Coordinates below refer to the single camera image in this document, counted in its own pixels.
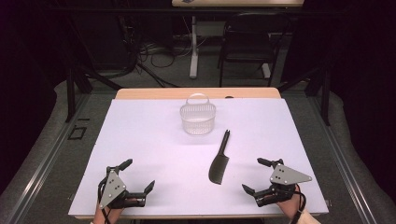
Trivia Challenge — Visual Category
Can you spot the dark brown comb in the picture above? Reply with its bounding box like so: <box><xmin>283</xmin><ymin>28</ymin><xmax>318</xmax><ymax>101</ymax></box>
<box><xmin>207</xmin><ymin>129</ymin><xmax>232</xmax><ymax>186</ymax></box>

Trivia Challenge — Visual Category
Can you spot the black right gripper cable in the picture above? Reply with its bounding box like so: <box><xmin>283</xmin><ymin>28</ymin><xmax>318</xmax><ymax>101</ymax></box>
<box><xmin>289</xmin><ymin>189</ymin><xmax>308</xmax><ymax>224</ymax></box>

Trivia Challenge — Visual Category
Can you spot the person's right hand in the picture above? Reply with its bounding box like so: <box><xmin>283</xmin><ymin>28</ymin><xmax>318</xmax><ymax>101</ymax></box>
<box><xmin>277</xmin><ymin>186</ymin><xmax>308</xmax><ymax>219</ymax></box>

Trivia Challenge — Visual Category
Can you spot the person's left hand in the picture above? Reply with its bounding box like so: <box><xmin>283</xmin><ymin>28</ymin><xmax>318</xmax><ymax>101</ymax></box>
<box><xmin>93</xmin><ymin>203</ymin><xmax>125</xmax><ymax>220</ymax></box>

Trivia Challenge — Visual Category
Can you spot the bundle of floor cables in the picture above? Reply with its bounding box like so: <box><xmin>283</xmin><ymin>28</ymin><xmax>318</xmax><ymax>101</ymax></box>
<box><xmin>124</xmin><ymin>18</ymin><xmax>194</xmax><ymax>88</ymax></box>

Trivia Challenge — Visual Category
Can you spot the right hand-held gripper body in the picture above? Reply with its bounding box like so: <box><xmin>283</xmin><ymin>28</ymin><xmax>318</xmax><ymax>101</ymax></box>
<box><xmin>253</xmin><ymin>163</ymin><xmax>313</xmax><ymax>208</ymax></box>

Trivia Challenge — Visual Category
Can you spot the wooden table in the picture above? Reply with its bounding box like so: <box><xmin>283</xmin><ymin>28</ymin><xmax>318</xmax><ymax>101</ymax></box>
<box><xmin>74</xmin><ymin>87</ymin><xmax>325</xmax><ymax>220</ymax></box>

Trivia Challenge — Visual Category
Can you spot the black folding chair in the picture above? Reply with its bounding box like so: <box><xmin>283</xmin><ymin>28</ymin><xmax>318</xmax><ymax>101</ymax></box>
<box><xmin>217</xmin><ymin>12</ymin><xmax>292</xmax><ymax>89</ymax></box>

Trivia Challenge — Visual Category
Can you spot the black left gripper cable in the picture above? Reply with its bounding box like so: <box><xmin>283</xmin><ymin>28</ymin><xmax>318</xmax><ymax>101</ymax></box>
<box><xmin>97</xmin><ymin>177</ymin><xmax>112</xmax><ymax>224</ymax></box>

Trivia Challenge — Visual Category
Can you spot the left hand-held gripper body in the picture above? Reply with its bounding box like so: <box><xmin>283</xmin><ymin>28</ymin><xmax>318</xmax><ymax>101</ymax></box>
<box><xmin>98</xmin><ymin>166</ymin><xmax>148</xmax><ymax>210</ymax></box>

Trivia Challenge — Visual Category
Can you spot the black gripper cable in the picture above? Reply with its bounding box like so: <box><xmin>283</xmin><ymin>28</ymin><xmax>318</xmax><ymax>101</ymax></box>
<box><xmin>97</xmin><ymin>177</ymin><xmax>112</xmax><ymax>224</ymax></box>
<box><xmin>289</xmin><ymin>189</ymin><xmax>308</xmax><ymax>224</ymax></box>

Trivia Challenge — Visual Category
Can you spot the black metal stand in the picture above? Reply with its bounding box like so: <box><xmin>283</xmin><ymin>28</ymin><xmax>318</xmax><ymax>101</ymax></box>
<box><xmin>276</xmin><ymin>60</ymin><xmax>332</xmax><ymax>127</ymax></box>
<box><xmin>64</xmin><ymin>59</ymin><xmax>124</xmax><ymax>123</ymax></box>

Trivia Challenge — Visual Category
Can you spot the white plastic basket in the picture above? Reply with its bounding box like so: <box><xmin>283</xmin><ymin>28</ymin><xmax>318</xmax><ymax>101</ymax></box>
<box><xmin>179</xmin><ymin>92</ymin><xmax>218</xmax><ymax>136</ymax></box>

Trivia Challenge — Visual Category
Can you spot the light wooden desk top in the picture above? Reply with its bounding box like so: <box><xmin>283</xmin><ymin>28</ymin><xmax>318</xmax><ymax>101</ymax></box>
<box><xmin>171</xmin><ymin>0</ymin><xmax>305</xmax><ymax>8</ymax></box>

